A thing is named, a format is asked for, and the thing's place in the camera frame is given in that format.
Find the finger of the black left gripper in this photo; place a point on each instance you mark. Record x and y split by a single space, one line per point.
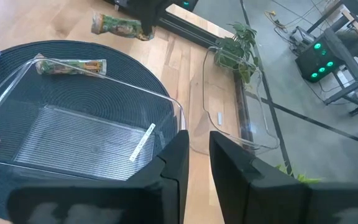
149 15

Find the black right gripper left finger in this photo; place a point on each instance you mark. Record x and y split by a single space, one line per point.
166 174

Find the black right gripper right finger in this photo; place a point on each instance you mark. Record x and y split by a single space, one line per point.
238 186

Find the green granola bar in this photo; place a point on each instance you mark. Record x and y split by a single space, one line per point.
117 27

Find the large barcode snack bag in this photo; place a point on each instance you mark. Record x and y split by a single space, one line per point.
73 66

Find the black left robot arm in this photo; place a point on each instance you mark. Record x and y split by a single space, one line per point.
179 6

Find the spiky green plant white pot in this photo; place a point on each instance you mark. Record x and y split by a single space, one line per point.
306 180

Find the round dark blue woven mat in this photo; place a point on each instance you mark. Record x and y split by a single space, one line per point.
73 49

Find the clear plastic bin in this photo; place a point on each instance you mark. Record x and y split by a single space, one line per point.
89 140
216 102

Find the leafy green plant white pot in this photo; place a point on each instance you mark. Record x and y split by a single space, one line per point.
238 53

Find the black computer green lights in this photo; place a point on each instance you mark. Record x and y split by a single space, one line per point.
315 62

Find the wooden top metal desk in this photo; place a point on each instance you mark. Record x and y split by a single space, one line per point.
353 81

